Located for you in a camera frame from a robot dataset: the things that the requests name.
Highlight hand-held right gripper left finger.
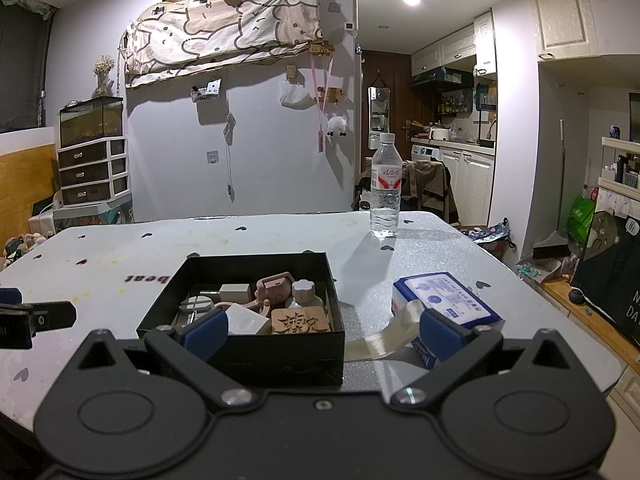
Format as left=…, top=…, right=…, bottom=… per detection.
left=72, top=309, right=256, bottom=411

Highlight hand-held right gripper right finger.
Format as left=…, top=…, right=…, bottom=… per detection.
left=389, top=308, right=576, bottom=408

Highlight grey plastic tool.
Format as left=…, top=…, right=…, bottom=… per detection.
left=179, top=295, right=217, bottom=323

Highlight white cube adapter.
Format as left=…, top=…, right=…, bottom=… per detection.
left=225, top=304, right=272, bottom=336

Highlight white charger plug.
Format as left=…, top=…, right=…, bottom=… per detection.
left=219, top=283, right=251, bottom=305

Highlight black cardboard box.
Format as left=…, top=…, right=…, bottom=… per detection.
left=136, top=251, right=346, bottom=386

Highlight pink eyelash curler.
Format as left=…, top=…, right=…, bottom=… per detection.
left=242, top=271, right=297, bottom=311

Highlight carved wooden block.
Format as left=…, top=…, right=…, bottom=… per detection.
left=270, top=306, right=332, bottom=336

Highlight white bottle with scalloped cap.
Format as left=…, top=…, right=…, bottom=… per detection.
left=286, top=280, right=325, bottom=310

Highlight blue white tissue pack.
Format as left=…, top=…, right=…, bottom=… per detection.
left=391, top=272, right=503, bottom=368

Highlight pile of plush toys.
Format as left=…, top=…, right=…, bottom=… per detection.
left=0, top=232, right=47, bottom=272

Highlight clear plastic strip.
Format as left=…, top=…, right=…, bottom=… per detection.
left=345, top=300, right=423, bottom=362

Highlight patterned low cabinet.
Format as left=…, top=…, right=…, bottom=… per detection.
left=52, top=195, right=135, bottom=234

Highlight broom with dustpan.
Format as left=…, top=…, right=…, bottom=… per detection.
left=531, top=120, right=572, bottom=262

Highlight plastic drawer unit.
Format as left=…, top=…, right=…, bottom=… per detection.
left=56, top=136, right=130, bottom=206

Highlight brown jacket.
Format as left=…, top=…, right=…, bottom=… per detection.
left=402, top=160, right=459, bottom=224

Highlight clear plastic water bottle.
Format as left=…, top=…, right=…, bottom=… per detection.
left=370, top=132, right=403, bottom=239

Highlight green shopping bag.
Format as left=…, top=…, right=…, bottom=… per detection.
left=565, top=195, right=599, bottom=252

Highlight black lettered cloth sign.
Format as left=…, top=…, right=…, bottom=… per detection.
left=570, top=210, right=640, bottom=347

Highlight white washing machine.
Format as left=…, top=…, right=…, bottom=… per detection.
left=411, top=144, right=444, bottom=164

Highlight glass fish tank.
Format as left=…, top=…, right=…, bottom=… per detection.
left=59, top=96, right=125, bottom=149

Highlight dark window curtain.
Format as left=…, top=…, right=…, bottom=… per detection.
left=0, top=0, right=55, bottom=133

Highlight dried flower bouquet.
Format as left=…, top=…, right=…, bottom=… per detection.
left=92, top=55, right=119, bottom=99

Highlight white shelf rack with bottles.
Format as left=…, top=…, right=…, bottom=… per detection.
left=597, top=135, right=640, bottom=192

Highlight pink ribbon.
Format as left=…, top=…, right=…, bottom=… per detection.
left=310, top=52, right=336, bottom=154

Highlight white hanging bag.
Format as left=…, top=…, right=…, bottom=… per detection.
left=280, top=82, right=310, bottom=109

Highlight bear print cloth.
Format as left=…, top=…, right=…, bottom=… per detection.
left=122, top=0, right=324, bottom=89

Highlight hanging grey cord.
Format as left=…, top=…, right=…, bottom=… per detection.
left=222, top=114, right=237, bottom=202

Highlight wall mirror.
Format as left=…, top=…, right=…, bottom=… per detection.
left=368, top=85, right=391, bottom=150

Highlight clear wall holder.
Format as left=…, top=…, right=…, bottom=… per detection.
left=190, top=79, right=222, bottom=104

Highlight white kitchen wall cabinets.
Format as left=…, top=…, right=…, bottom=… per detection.
left=411, top=10, right=498, bottom=78

